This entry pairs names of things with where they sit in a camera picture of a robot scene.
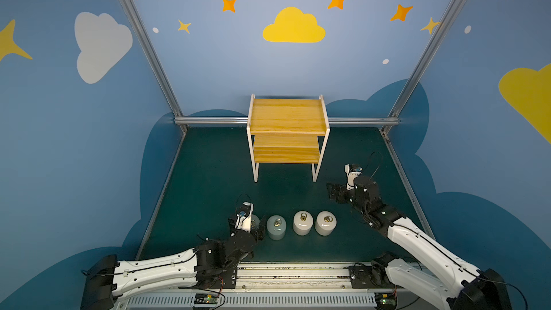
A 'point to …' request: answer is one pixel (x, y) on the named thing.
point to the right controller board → (386, 301)
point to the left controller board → (206, 298)
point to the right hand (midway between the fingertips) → (340, 181)
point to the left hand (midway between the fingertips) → (255, 212)
